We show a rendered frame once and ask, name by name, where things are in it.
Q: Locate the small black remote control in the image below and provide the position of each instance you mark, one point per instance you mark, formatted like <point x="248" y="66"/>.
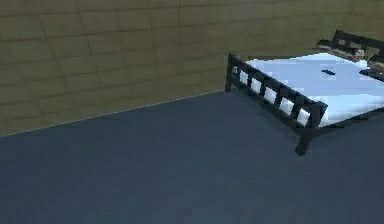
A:
<point x="328" y="72"/>

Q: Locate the black flat laptop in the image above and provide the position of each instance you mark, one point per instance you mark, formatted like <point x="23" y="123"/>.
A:
<point x="372" y="74"/>

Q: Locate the black frame bed white mattress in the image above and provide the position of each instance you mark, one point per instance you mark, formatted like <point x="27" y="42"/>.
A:
<point x="333" y="90"/>

